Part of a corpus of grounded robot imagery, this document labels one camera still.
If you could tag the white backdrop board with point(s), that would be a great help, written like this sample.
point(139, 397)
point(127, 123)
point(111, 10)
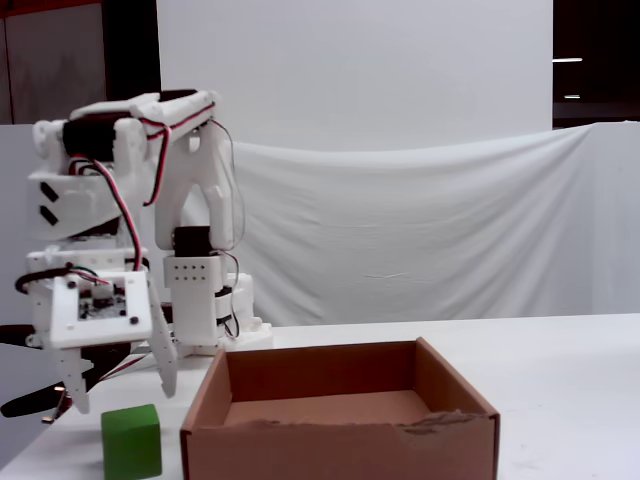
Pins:
point(350, 60)

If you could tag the black table clamp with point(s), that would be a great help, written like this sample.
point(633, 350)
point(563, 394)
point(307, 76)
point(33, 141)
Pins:
point(15, 334)

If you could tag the brown cardboard box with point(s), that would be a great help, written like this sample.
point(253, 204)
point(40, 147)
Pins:
point(325, 450)

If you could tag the green cube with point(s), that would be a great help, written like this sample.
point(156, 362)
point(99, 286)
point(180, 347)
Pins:
point(131, 442)

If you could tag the dark wooden cabinet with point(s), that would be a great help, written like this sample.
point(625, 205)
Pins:
point(55, 60)

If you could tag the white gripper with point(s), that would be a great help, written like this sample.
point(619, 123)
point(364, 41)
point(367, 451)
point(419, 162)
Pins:
point(161, 332)

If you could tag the white cloth drape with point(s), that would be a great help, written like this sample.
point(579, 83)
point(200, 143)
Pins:
point(400, 225)

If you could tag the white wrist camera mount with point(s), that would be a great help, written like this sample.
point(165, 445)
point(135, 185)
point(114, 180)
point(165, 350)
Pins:
point(65, 330)

